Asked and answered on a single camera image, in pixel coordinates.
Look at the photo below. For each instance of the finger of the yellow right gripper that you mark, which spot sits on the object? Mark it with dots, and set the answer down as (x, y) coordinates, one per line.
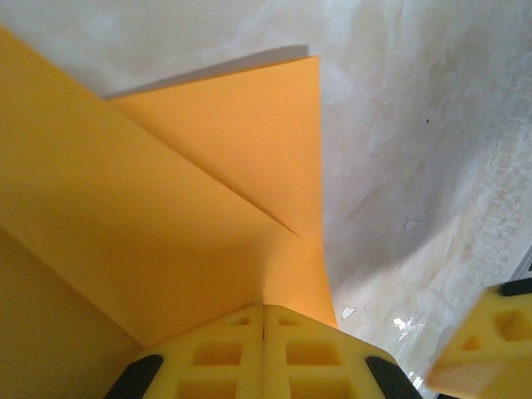
(494, 353)

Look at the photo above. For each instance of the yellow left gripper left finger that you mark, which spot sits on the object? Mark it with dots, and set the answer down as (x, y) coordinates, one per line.
(216, 365)

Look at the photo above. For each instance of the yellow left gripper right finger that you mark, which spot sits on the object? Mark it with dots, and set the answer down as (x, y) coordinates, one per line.
(316, 365)

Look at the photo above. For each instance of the orange square paper sheet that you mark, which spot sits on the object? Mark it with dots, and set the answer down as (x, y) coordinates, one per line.
(166, 199)

